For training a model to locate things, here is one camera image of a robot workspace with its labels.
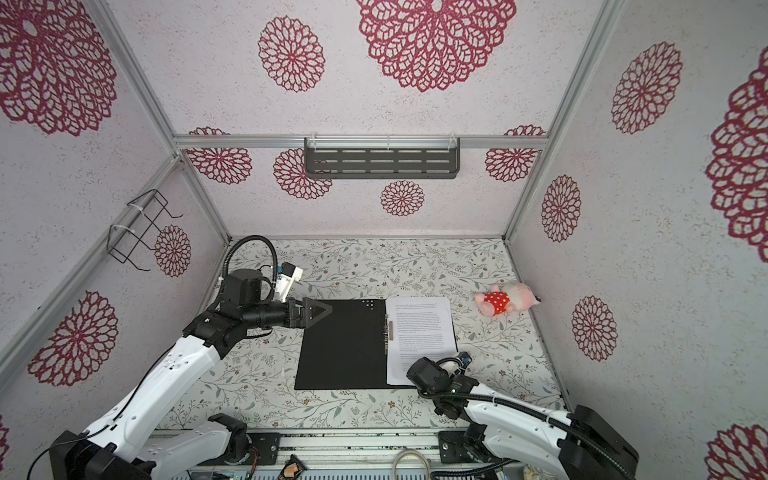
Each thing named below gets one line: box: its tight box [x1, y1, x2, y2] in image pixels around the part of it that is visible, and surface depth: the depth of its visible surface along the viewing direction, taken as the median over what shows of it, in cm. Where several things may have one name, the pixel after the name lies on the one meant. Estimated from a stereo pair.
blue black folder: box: [294, 299, 415, 390], surface depth 91 cm
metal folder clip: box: [383, 313, 394, 355], surface depth 96 cm
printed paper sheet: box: [386, 297, 458, 386], surface depth 96 cm
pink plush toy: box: [474, 282, 541, 317], surface depth 97 cm
